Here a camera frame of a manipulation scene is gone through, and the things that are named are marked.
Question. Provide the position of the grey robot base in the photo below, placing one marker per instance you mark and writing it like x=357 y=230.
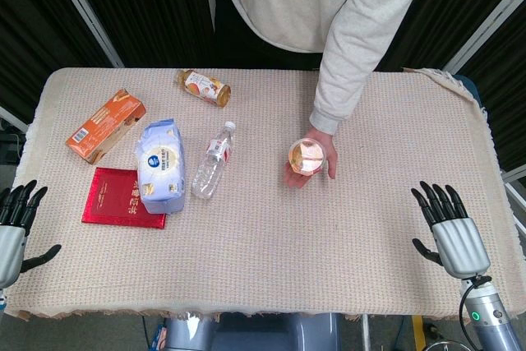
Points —
x=246 y=332

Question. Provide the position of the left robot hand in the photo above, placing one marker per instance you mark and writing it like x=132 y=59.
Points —
x=11 y=240

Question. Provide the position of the round clear-lidded snack cup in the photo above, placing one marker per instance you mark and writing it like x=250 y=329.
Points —
x=307 y=155

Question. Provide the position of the person's torso in sweatshirt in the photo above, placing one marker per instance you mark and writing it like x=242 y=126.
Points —
x=283 y=1

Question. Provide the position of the beige woven tablecloth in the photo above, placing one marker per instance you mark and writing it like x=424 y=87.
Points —
x=263 y=223

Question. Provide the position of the amber juice bottle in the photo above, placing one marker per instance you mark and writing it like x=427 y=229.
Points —
x=203 y=88

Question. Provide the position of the orange cracker box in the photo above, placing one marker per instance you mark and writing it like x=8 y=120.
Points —
x=106 y=126

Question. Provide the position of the blue white tissue pack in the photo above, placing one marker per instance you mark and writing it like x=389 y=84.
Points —
x=161 y=166

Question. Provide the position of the clear water bottle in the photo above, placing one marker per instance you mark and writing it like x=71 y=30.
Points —
x=214 y=160

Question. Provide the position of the person's bare hand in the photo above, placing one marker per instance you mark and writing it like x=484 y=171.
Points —
x=316 y=162

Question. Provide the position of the person's cream sweatshirt sleeve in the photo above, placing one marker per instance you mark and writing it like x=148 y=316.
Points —
x=349 y=59

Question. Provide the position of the red booklet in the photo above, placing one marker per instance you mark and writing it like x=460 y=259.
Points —
x=115 y=199

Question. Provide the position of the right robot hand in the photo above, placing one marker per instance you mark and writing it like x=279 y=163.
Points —
x=457 y=240

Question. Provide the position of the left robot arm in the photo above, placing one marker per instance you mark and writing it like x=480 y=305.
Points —
x=2 y=299

